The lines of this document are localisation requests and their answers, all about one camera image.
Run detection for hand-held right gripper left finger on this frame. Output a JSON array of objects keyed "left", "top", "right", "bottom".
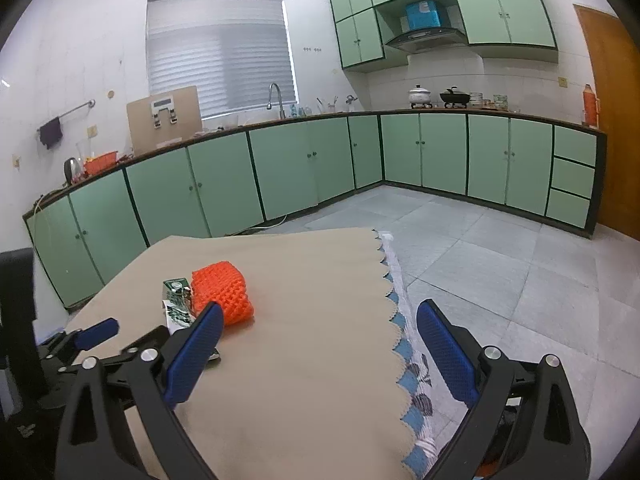
[{"left": 54, "top": 301, "right": 226, "bottom": 480}]

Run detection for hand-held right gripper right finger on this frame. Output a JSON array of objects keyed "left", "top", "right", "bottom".
[{"left": 416, "top": 299, "right": 593, "bottom": 480}]

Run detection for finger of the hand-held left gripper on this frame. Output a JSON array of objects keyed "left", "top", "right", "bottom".
[
  {"left": 37, "top": 317, "right": 121, "bottom": 362},
  {"left": 100, "top": 326, "right": 173, "bottom": 367}
]

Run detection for green snack packet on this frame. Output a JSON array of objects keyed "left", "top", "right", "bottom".
[{"left": 161, "top": 277, "right": 221, "bottom": 361}]

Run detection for large orange foam net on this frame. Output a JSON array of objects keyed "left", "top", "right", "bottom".
[{"left": 191, "top": 260, "right": 255, "bottom": 328}]

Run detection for black panel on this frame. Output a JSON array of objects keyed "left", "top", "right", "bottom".
[{"left": 0, "top": 249, "right": 37, "bottom": 418}]

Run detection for beige tablecloth with blue trim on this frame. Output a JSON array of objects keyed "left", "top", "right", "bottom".
[{"left": 65, "top": 227, "right": 441, "bottom": 480}]

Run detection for orange plastic basket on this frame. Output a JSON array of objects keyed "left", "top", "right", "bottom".
[{"left": 82, "top": 151, "right": 120, "bottom": 177}]

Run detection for green base cabinets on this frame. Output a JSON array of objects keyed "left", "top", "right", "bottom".
[{"left": 22, "top": 110, "right": 607, "bottom": 311}]

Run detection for dark towel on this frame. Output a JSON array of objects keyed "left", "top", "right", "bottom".
[{"left": 39, "top": 117, "right": 64, "bottom": 150}]

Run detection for cardboard box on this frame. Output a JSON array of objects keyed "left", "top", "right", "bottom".
[{"left": 126, "top": 86, "right": 202, "bottom": 153}]

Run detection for black wok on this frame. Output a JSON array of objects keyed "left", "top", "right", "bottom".
[{"left": 440, "top": 86, "right": 472, "bottom": 109}]

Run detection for metal faucet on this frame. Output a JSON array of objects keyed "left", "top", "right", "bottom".
[{"left": 267, "top": 82, "right": 286, "bottom": 120}]

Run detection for wooden door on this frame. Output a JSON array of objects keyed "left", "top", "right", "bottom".
[{"left": 572, "top": 4, "right": 640, "bottom": 243}]

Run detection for orange thermos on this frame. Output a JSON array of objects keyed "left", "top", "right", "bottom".
[{"left": 581, "top": 83, "right": 600, "bottom": 128}]

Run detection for white window blind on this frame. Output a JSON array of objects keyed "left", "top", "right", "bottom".
[{"left": 145, "top": 0, "right": 298, "bottom": 121}]

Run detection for range hood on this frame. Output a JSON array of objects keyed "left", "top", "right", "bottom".
[{"left": 384, "top": 27, "right": 468, "bottom": 54}]

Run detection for blue box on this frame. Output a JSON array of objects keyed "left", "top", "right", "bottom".
[{"left": 405, "top": 1, "right": 445, "bottom": 31}]

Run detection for metal towel rail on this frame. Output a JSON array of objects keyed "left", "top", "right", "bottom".
[{"left": 37, "top": 100, "right": 96, "bottom": 133}]

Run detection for green wall cabinets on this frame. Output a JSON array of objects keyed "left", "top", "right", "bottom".
[{"left": 329, "top": 0, "right": 559, "bottom": 72}]

